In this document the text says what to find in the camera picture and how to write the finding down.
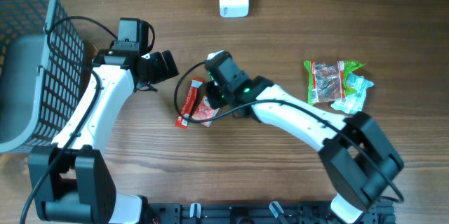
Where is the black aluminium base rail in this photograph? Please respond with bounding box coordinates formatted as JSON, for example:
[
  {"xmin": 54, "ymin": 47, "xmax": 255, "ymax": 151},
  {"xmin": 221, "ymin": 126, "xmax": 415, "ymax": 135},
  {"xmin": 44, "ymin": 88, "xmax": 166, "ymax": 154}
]
[{"xmin": 140, "ymin": 201, "xmax": 396, "ymax": 224}]

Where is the green gummy candy bag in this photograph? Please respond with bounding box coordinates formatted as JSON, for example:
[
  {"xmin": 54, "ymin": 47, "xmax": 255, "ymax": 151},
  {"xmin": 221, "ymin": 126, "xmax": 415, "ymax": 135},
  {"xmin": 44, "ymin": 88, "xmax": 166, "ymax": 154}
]
[{"xmin": 304, "ymin": 60, "xmax": 364, "ymax": 105}]

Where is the red snack sachet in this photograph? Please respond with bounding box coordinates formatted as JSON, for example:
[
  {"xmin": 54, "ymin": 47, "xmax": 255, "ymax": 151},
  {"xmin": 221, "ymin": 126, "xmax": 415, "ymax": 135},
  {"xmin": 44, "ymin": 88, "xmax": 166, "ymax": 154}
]
[{"xmin": 192, "ymin": 96, "xmax": 219, "ymax": 127}]

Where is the grey plastic mesh basket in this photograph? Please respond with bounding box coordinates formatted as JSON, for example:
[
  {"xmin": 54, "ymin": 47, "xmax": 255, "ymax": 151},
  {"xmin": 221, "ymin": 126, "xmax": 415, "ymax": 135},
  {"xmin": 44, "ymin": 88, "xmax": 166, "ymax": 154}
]
[{"xmin": 1, "ymin": 0, "xmax": 86, "ymax": 152}]

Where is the teal tissue pack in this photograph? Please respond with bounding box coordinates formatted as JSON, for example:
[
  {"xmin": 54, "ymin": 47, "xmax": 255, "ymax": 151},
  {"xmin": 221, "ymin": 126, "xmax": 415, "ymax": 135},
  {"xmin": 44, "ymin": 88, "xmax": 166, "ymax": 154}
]
[{"xmin": 330, "ymin": 73, "xmax": 374, "ymax": 114}]

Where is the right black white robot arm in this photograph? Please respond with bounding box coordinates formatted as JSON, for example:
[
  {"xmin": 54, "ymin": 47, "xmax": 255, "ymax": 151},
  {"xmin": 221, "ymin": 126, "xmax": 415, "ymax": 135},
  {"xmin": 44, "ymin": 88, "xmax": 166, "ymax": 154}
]
[{"xmin": 204, "ymin": 51, "xmax": 404, "ymax": 223}]

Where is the long red stick sachet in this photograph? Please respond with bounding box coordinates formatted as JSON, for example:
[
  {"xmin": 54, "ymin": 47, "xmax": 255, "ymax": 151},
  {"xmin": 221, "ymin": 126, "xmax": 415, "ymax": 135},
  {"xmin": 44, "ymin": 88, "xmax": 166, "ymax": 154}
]
[{"xmin": 175, "ymin": 78, "xmax": 203, "ymax": 129}]

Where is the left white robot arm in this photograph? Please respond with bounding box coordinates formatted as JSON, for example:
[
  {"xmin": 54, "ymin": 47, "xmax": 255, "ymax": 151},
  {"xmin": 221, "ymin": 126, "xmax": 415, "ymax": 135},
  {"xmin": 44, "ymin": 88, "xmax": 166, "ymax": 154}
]
[{"xmin": 20, "ymin": 18, "xmax": 179, "ymax": 223}]

